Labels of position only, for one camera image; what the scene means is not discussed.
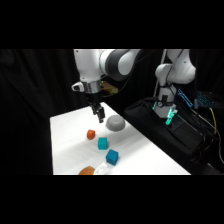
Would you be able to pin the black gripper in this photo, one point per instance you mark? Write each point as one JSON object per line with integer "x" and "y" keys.
{"x": 92, "y": 97}

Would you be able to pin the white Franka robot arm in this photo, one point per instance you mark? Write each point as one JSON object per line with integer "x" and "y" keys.
{"x": 90, "y": 66}

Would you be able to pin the grey bowl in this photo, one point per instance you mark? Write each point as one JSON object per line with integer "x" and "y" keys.
{"x": 115, "y": 122}

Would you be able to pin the red orange toy fruit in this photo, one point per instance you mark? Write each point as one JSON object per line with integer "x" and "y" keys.
{"x": 91, "y": 134}

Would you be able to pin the teal cube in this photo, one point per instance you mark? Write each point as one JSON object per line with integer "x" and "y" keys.
{"x": 102, "y": 143}

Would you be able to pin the blue cube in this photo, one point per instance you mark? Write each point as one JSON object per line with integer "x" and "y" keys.
{"x": 112, "y": 157}

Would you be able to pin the clear plastic bag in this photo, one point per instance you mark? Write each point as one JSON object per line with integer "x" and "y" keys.
{"x": 101, "y": 169}

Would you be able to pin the orange bread toy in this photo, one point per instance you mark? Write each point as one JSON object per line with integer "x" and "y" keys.
{"x": 86, "y": 171}

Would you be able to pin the black curtain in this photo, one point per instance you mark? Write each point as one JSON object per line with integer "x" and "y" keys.
{"x": 30, "y": 110}

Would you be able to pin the black robot stand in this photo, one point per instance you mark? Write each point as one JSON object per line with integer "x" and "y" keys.
{"x": 166, "y": 133}

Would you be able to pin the green status light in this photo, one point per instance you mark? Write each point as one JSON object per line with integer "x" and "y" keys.
{"x": 170, "y": 116}

